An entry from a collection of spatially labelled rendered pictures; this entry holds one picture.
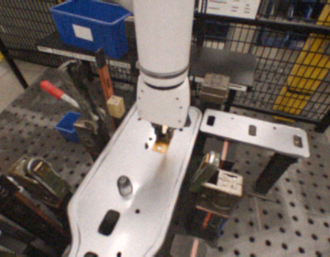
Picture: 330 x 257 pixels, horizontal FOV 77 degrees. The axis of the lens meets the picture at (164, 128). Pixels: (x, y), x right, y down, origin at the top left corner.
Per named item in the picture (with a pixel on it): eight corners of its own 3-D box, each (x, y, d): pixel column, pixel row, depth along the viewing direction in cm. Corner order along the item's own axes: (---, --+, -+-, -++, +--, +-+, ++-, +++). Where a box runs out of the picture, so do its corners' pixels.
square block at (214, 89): (208, 157, 89) (227, 90, 62) (190, 152, 91) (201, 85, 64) (211, 144, 94) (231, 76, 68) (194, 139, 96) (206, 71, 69)
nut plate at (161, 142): (166, 154, 48) (166, 151, 47) (150, 150, 48) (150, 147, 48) (176, 128, 53) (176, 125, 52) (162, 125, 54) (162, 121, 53)
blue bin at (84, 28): (118, 60, 80) (111, 24, 70) (59, 42, 89) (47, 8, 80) (140, 41, 90) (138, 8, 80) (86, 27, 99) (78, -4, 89)
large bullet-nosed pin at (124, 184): (129, 200, 48) (125, 187, 43) (117, 196, 48) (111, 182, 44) (135, 187, 50) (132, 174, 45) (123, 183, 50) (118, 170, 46)
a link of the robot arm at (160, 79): (127, 68, 33) (130, 83, 36) (180, 78, 31) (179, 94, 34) (147, 44, 39) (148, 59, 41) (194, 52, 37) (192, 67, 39)
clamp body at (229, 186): (218, 251, 66) (251, 209, 40) (182, 238, 69) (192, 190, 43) (221, 222, 72) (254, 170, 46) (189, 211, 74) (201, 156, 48)
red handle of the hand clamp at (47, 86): (94, 124, 52) (36, 85, 49) (92, 128, 54) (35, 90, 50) (102, 112, 55) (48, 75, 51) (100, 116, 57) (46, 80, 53)
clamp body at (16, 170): (87, 244, 67) (33, 194, 40) (57, 232, 70) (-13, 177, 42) (101, 216, 73) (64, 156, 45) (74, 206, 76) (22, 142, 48)
